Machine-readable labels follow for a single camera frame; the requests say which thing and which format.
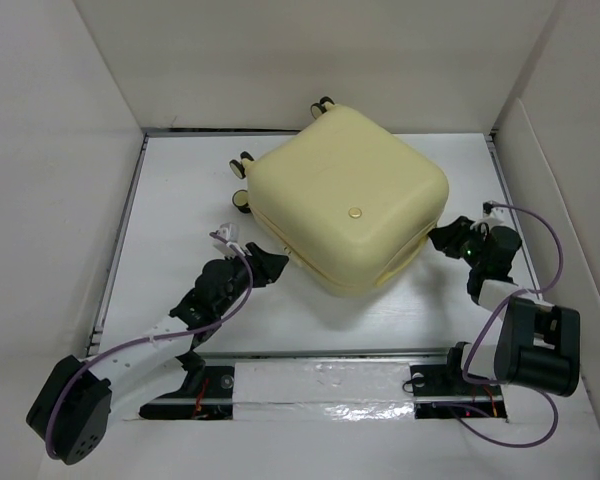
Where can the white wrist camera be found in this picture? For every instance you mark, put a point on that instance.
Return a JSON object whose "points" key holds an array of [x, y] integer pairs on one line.
{"points": [[490, 218], [226, 240]]}

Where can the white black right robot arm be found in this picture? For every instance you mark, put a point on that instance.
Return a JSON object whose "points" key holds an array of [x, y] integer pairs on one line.
{"points": [[539, 344]]}

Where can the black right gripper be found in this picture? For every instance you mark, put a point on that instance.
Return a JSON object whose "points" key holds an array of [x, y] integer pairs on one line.
{"points": [[450, 235]]}

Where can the pale yellow hard-shell suitcase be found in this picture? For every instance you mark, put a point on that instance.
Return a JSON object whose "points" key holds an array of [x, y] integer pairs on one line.
{"points": [[349, 202]]}

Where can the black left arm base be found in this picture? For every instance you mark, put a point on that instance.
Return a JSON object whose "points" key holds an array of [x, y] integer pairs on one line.
{"points": [[212, 399]]}

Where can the silver foil tape strip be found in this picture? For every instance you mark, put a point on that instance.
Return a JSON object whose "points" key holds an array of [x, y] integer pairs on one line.
{"points": [[322, 390]]}

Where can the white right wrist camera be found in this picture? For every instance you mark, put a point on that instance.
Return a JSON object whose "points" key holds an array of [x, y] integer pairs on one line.
{"points": [[490, 218]]}

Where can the aluminium front rail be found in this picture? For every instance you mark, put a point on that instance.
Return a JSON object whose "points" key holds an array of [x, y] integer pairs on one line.
{"points": [[389, 354]]}

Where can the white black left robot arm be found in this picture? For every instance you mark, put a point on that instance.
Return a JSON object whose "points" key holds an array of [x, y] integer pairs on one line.
{"points": [[82, 397]]}

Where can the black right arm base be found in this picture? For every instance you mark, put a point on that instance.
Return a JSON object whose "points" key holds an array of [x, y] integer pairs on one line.
{"points": [[440, 392]]}

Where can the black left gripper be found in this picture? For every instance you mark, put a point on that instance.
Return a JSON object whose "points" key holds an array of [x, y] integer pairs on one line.
{"points": [[266, 266]]}

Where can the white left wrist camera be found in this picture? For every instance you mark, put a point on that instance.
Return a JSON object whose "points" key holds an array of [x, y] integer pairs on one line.
{"points": [[226, 240]]}

